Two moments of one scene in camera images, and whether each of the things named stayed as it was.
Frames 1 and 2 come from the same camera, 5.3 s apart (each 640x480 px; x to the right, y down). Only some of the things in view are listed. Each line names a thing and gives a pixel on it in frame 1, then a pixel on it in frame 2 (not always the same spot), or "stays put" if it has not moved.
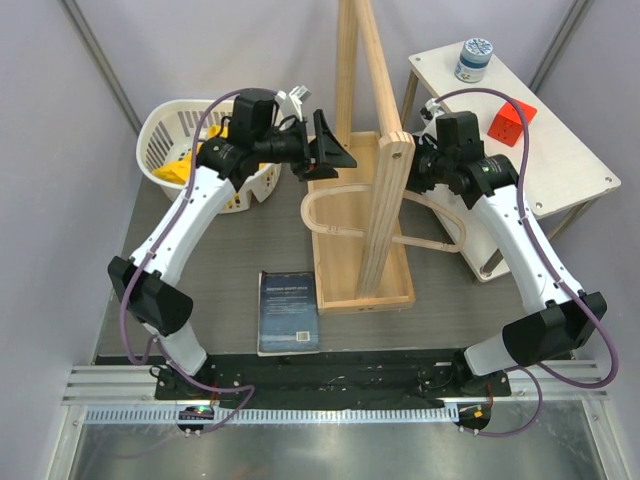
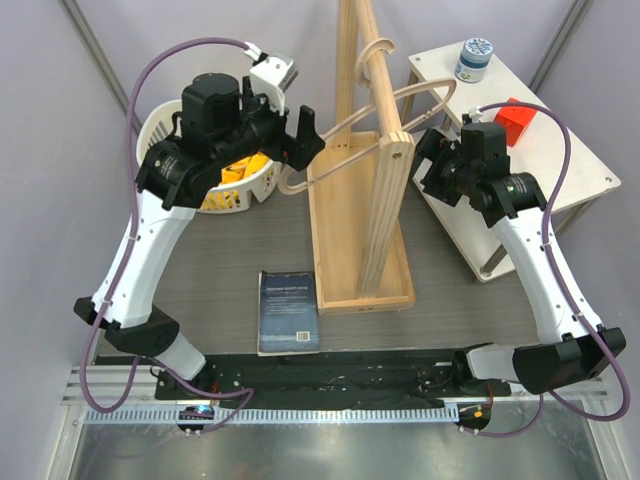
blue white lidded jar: [474, 59] stays put
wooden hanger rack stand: [362, 235] stays put
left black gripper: [323, 151] to [299, 150]
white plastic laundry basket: [167, 130] stays put
